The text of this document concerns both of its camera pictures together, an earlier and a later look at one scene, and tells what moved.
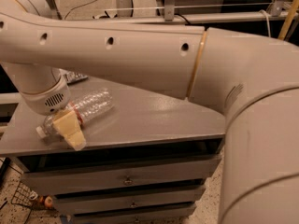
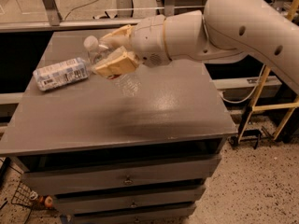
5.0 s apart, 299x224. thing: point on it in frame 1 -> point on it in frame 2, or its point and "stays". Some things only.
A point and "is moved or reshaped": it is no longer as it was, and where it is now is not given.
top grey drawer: (83, 177) stays
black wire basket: (23, 196) stays
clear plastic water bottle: (83, 108) is moved or reshaped
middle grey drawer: (112, 201) stays
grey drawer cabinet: (146, 160) stays
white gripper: (47, 102) -> (149, 41)
